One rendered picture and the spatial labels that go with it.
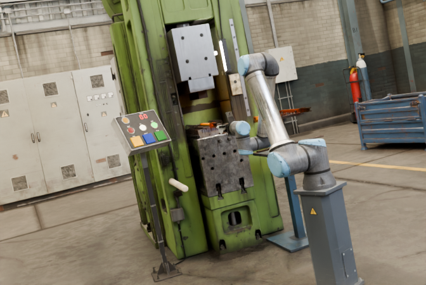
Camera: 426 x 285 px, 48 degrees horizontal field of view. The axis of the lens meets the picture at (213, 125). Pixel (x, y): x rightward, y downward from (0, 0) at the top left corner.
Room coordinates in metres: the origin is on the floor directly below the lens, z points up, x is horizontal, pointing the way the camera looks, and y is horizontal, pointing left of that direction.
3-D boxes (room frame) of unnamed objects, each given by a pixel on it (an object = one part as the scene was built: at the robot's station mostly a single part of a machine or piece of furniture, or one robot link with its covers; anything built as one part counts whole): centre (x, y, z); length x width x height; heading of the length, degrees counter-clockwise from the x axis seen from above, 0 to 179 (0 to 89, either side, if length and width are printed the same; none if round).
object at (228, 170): (3.92, 0.03, 0.69); 0.56 x 0.38 x 0.45; 16
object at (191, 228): (3.96, 0.41, 1.15); 0.44 x 0.26 x 2.30; 16
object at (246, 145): (3.09, -0.18, 0.86); 0.12 x 0.09 x 0.12; 113
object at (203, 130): (3.90, 0.08, 0.96); 0.42 x 0.20 x 0.09; 16
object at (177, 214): (3.71, 0.40, 0.36); 0.09 x 0.07 x 0.12; 106
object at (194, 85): (3.90, 0.08, 1.32); 0.42 x 0.20 x 0.10; 16
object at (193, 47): (3.91, 0.04, 1.56); 0.42 x 0.39 x 0.40; 16
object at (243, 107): (4.15, -0.24, 1.15); 0.44 x 0.26 x 2.30; 16
